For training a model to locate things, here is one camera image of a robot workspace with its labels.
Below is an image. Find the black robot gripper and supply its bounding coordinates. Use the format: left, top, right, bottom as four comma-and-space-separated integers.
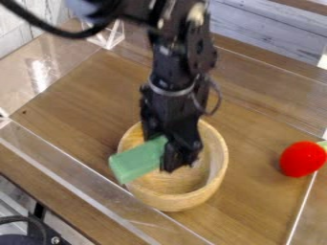
140, 78, 209, 173

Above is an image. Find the green rectangular block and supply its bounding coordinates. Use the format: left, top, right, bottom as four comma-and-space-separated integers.
108, 136, 167, 185

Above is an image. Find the brown wooden bowl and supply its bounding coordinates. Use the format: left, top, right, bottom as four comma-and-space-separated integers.
125, 120, 228, 212

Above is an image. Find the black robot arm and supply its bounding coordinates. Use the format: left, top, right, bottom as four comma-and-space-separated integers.
0, 0, 219, 172

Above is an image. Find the red strawberry toy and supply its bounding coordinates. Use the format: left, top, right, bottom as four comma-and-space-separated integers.
279, 141, 327, 178

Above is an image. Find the black metal table leg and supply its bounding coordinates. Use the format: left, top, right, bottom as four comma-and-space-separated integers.
33, 203, 45, 219

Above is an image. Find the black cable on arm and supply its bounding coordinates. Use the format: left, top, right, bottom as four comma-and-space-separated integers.
191, 78, 224, 118

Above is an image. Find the clear acrylic corner bracket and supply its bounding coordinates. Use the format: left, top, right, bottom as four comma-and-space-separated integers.
87, 20, 125, 50

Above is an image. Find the black cable lower left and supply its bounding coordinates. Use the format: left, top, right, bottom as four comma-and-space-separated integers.
0, 215, 48, 245

